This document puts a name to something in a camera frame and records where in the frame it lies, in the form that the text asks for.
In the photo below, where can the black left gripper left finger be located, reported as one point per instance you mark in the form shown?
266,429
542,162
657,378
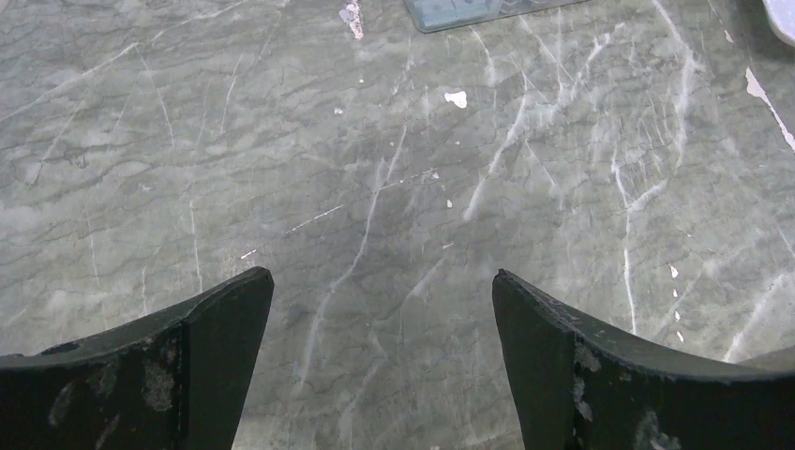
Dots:
177,378

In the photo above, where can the clear plastic compartment box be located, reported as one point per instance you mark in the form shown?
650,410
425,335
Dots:
431,16

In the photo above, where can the white three-tier dessert stand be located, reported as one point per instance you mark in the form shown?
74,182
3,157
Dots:
781,18

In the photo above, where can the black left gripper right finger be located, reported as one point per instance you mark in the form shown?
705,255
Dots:
580,383

